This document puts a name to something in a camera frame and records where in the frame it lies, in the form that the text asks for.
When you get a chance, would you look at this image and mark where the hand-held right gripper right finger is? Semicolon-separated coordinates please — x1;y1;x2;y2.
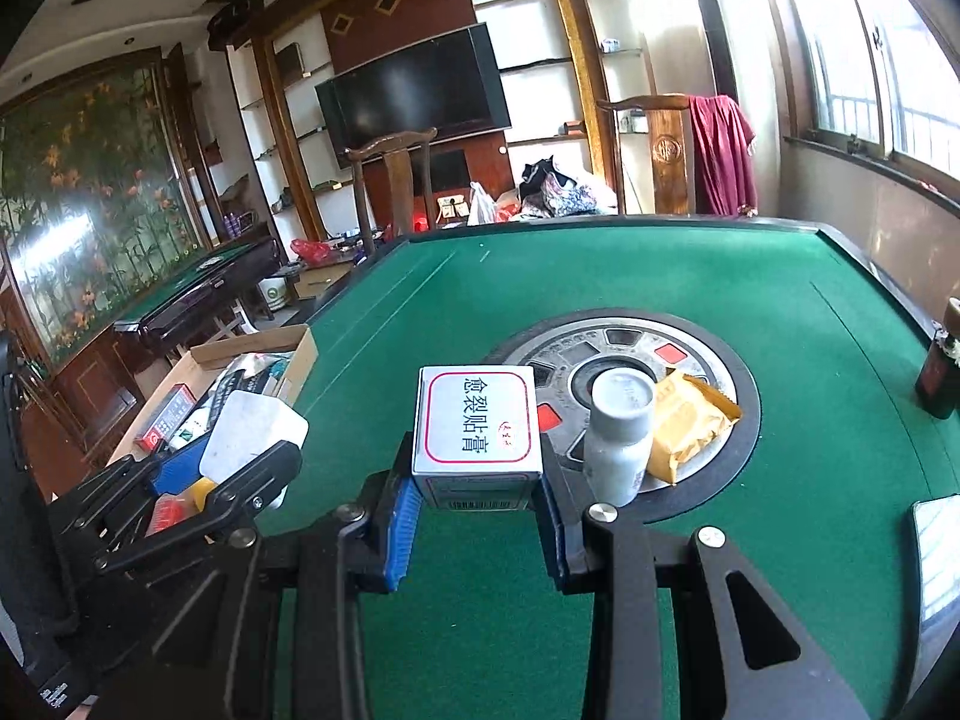
532;450;871;720

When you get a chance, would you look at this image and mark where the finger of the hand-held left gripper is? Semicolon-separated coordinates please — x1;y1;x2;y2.
94;438;305;580
48;435;212;542

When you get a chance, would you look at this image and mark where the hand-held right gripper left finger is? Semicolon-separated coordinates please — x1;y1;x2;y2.
131;469;422;720

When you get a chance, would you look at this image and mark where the small red white box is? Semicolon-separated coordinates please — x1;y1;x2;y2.
134;383;198;452

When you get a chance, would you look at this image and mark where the black foil bag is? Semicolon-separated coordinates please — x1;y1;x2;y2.
212;366;265;422

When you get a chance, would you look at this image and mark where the brown cardboard box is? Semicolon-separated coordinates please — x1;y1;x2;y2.
105;323;320;467

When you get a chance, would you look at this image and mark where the white box red framed label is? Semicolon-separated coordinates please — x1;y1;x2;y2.
410;363;546;512

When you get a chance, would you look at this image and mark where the small orange object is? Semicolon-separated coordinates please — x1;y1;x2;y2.
145;498;186;535

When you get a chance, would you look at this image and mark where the plain white bottle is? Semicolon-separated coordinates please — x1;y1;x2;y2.
580;367;658;509

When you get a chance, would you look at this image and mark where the round table centre panel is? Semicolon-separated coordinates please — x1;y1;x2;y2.
483;307;763;525

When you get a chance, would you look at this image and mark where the golden yellow packet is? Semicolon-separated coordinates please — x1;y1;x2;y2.
643;370;744;486

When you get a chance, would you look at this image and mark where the green topped game table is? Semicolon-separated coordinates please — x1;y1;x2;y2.
112;235;284;351

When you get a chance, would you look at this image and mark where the low wooden table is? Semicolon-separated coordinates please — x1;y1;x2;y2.
288;260;356;302

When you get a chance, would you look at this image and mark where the plain wooden chair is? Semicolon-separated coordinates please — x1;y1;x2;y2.
344;127;440;242

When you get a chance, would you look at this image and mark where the pile of clothes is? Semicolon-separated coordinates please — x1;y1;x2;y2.
517;156;602;220

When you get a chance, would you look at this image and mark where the black smartphone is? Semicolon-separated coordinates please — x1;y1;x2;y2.
909;493;960;621

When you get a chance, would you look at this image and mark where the carved wooden chair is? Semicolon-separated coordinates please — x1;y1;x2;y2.
595;93;700;216

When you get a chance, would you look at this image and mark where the dark red cloth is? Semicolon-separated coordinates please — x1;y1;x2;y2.
688;93;759;218

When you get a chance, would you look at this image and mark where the black bottle gold cap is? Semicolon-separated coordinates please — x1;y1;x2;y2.
914;298;960;422

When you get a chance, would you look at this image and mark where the black television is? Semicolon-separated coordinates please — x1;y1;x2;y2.
314;22;513;160

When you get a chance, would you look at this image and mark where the window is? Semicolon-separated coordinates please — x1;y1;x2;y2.
780;0;960;192

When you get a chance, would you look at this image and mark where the flower wall painting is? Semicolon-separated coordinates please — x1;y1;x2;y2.
0;60;209;365

